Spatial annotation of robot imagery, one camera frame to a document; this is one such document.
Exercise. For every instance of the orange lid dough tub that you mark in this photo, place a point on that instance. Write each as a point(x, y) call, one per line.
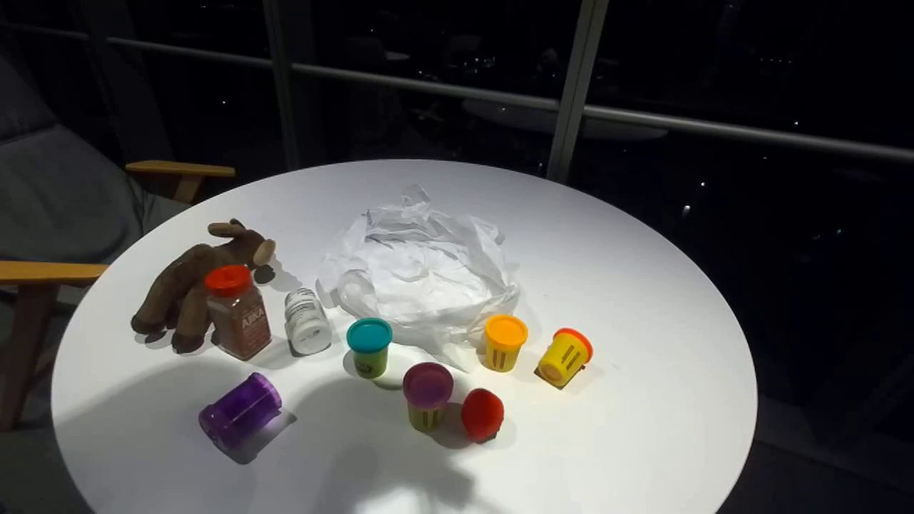
point(504, 336)

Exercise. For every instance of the teal lid dough tub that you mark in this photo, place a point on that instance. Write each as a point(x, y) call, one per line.
point(370, 340)

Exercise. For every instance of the purple lid dough tub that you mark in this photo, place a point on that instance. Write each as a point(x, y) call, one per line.
point(427, 390)

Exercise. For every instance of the yellow tub orange lid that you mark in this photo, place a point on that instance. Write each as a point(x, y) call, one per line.
point(566, 356)

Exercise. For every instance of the red lid dough tub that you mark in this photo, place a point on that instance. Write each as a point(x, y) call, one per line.
point(480, 416)

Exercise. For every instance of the purple plastic jar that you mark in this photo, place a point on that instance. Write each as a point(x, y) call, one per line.
point(242, 419)

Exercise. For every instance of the white plastic bag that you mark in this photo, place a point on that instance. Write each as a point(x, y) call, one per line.
point(427, 272)

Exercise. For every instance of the small white plastic bottle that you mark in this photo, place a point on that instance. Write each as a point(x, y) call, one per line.
point(306, 323)

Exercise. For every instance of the metal window railing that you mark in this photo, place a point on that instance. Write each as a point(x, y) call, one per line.
point(569, 106)

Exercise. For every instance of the spice jar orange lid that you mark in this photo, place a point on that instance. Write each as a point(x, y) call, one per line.
point(237, 313)

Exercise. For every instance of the brown plush moose toy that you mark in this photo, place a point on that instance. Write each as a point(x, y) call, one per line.
point(177, 292)

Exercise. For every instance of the wooden armchair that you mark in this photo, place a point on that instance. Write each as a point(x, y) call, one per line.
point(65, 213)

